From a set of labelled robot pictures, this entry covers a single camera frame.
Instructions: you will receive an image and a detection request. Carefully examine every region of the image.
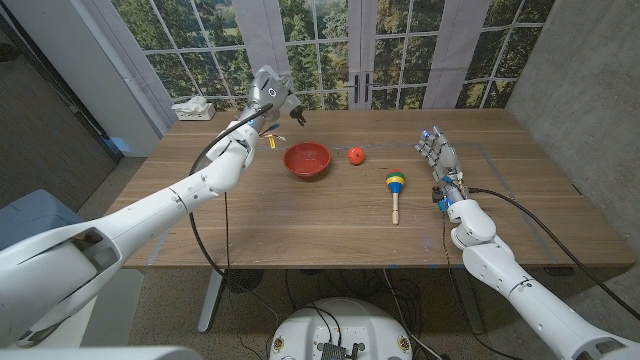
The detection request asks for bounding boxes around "blue plastic bin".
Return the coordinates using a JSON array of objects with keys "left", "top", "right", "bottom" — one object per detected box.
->
[{"left": 0, "top": 188, "right": 86, "bottom": 251}]

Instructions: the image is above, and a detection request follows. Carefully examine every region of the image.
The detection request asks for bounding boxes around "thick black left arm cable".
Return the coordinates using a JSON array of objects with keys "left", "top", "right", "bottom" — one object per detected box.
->
[{"left": 187, "top": 102, "right": 281, "bottom": 346}]

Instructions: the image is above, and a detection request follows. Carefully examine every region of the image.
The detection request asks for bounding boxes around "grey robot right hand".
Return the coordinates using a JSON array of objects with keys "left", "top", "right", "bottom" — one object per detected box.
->
[{"left": 414, "top": 125, "right": 465, "bottom": 199}]

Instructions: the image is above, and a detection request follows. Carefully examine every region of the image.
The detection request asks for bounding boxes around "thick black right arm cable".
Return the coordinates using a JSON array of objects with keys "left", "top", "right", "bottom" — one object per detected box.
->
[{"left": 467, "top": 186, "right": 640, "bottom": 321}]

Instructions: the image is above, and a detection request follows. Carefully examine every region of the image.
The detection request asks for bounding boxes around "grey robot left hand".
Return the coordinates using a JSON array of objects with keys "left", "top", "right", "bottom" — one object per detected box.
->
[{"left": 244, "top": 64, "right": 304, "bottom": 126}]

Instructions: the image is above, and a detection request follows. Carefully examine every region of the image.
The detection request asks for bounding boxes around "white tissue box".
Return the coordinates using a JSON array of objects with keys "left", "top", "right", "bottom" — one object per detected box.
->
[{"left": 171, "top": 96, "right": 217, "bottom": 122}]

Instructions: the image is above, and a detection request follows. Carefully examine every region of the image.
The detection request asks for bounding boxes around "printed window backdrop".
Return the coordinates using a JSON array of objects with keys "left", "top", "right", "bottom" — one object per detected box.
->
[{"left": 82, "top": 0, "right": 556, "bottom": 136}]

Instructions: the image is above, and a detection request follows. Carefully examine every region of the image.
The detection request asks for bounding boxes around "red bowl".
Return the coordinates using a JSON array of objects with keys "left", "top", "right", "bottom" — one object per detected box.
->
[{"left": 282, "top": 141, "right": 333, "bottom": 179}]

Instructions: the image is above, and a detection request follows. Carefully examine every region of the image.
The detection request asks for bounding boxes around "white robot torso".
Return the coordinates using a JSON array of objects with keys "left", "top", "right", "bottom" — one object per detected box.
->
[{"left": 268, "top": 297, "right": 414, "bottom": 360}]

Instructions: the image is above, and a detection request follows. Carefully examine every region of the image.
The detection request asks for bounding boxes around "white table leg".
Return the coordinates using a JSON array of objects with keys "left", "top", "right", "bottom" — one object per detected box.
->
[{"left": 197, "top": 268, "right": 226, "bottom": 334}]

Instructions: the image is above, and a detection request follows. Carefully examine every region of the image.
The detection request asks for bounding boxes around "grey table leg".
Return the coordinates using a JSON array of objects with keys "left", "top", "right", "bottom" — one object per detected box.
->
[{"left": 452, "top": 268, "right": 485, "bottom": 335}]

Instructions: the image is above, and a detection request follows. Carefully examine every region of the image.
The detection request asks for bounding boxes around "oil cruet with black nozzle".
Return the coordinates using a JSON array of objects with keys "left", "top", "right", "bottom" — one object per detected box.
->
[{"left": 282, "top": 94, "right": 307, "bottom": 127}]

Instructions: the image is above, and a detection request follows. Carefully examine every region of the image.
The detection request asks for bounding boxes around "black round floor fan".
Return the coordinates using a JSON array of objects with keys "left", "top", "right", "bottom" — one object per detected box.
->
[{"left": 224, "top": 268, "right": 265, "bottom": 294}]

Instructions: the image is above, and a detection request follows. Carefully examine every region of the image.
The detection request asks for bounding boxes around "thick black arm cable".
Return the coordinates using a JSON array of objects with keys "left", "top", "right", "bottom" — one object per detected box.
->
[
  {"left": 467, "top": 186, "right": 640, "bottom": 321},
  {"left": 187, "top": 102, "right": 281, "bottom": 346}
]

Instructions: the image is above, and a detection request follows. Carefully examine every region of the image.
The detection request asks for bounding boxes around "colourful wooden maraca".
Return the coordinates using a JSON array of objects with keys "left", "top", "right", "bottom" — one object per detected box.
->
[{"left": 384, "top": 168, "right": 406, "bottom": 226}]

